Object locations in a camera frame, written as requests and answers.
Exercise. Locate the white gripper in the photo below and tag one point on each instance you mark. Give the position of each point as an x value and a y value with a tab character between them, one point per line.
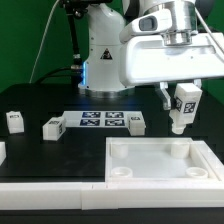
146	60

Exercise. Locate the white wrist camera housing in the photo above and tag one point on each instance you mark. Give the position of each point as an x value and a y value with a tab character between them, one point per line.
153	23

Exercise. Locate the white sheet with AprilTags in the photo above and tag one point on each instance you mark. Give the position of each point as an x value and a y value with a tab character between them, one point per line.
101	119

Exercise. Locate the white square tabletop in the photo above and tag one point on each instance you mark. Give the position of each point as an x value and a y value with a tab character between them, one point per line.
160	159

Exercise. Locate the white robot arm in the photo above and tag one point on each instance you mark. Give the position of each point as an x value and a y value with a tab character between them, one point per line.
101	69

